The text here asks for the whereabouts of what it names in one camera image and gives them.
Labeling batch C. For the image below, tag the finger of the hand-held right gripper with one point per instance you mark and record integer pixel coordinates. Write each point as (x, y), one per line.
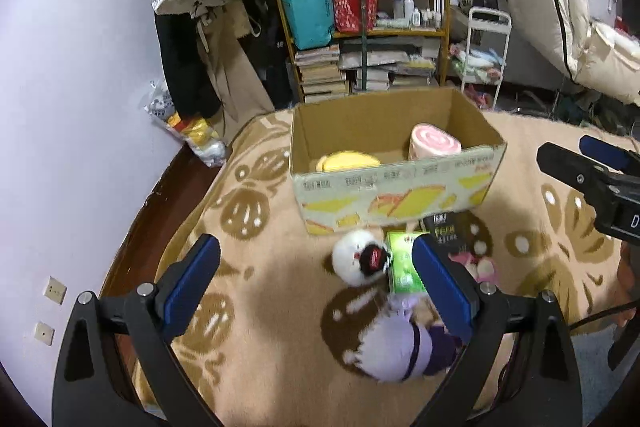
(575, 169)
(607, 153)

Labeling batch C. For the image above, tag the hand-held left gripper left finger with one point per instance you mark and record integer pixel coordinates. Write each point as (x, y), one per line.
(192, 277)

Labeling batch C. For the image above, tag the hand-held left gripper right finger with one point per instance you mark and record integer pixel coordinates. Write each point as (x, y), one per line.
(440, 287)

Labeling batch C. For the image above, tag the green tissue pack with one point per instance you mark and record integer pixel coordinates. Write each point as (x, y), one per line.
(400, 267)

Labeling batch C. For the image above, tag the pink plush toy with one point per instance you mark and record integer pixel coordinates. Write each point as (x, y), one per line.
(480, 267)

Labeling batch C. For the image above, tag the black tissue pack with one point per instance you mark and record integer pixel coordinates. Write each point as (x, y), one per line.
(450, 229)

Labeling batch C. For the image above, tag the purple-haired plush doll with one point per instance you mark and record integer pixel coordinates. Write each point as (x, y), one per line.
(390, 347)

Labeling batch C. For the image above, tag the white round plush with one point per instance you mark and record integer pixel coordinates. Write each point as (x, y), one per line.
(350, 257)

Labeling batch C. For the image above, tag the cardboard box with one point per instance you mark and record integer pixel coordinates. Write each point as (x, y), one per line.
(400, 197)

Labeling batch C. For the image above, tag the beige patterned blanket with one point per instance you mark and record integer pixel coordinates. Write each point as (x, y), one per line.
(280, 297)

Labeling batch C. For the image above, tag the clear plastic bag of toys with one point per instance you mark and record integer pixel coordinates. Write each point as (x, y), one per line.
(195, 132)

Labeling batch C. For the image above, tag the pink swirl roll plush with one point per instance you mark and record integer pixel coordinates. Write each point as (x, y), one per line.
(432, 142)

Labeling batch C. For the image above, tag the yellow plush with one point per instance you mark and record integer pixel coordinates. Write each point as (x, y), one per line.
(347, 161)

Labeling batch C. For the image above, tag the white trolley cart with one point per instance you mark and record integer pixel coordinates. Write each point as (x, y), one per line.
(487, 19)

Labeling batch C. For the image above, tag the pile of books and magazines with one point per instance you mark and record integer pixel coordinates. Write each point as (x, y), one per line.
(390, 64)

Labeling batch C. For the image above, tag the beige coat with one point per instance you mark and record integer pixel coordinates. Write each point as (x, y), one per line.
(230, 67)

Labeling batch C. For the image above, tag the black hanging garment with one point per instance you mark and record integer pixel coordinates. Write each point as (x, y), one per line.
(182, 62)

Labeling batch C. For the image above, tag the wooden bookshelf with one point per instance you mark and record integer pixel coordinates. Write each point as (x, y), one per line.
(400, 33)

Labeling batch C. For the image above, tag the group of cosmetic bottles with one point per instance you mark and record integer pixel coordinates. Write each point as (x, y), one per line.
(410, 12)

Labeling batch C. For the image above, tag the dark hanging garment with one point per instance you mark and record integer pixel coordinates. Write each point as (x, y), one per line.
(267, 52)

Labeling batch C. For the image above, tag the stack of old books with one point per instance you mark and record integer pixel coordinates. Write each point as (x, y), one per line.
(320, 72)

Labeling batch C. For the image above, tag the green pole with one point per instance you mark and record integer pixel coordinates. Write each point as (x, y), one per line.
(362, 7)

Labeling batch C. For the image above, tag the red patterned gift bag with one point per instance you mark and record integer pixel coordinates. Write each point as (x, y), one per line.
(350, 4)

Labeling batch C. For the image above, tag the teal bag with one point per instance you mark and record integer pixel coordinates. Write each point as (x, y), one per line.
(307, 14)

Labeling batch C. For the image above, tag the wall socket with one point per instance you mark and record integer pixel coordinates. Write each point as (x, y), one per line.
(55, 290)
(44, 333)

